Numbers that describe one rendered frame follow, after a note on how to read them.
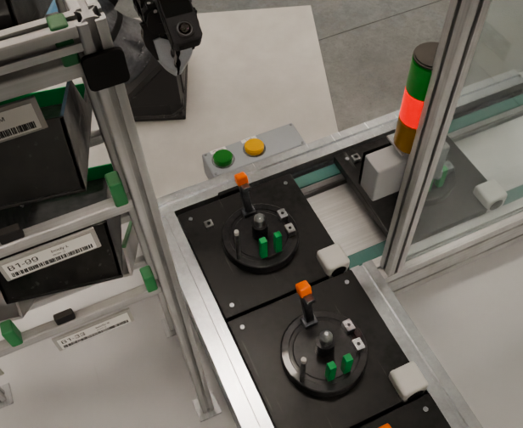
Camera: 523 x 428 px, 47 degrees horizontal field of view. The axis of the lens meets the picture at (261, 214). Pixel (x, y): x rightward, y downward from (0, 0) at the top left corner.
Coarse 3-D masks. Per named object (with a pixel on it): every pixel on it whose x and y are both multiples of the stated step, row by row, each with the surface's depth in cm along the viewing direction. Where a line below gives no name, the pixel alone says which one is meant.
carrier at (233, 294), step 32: (256, 192) 117; (288, 192) 117; (192, 224) 113; (224, 224) 111; (256, 224) 105; (288, 224) 108; (320, 224) 112; (224, 256) 109; (256, 256) 106; (288, 256) 106; (320, 256) 106; (224, 288) 105; (256, 288) 105; (288, 288) 105
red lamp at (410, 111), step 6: (408, 96) 77; (402, 102) 79; (408, 102) 77; (414, 102) 76; (420, 102) 76; (402, 108) 79; (408, 108) 78; (414, 108) 77; (420, 108) 77; (402, 114) 80; (408, 114) 78; (414, 114) 78; (420, 114) 77; (402, 120) 80; (408, 120) 79; (414, 120) 79; (408, 126) 80; (414, 126) 79
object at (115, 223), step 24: (96, 168) 91; (96, 192) 88; (0, 216) 71; (24, 216) 81; (48, 216) 83; (120, 216) 80; (48, 240) 64; (120, 240) 74; (72, 264) 66; (96, 264) 67; (120, 264) 68; (0, 288) 66; (24, 288) 66; (48, 288) 67; (72, 288) 68
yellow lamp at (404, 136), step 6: (396, 126) 83; (402, 126) 81; (396, 132) 83; (402, 132) 82; (408, 132) 81; (414, 132) 80; (396, 138) 84; (402, 138) 82; (408, 138) 82; (396, 144) 84; (402, 144) 83; (408, 144) 82; (402, 150) 84; (408, 150) 83
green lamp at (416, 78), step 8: (416, 64) 73; (408, 72) 75; (416, 72) 73; (424, 72) 72; (408, 80) 75; (416, 80) 74; (424, 80) 73; (408, 88) 76; (416, 88) 75; (424, 88) 74; (416, 96) 76; (424, 96) 75
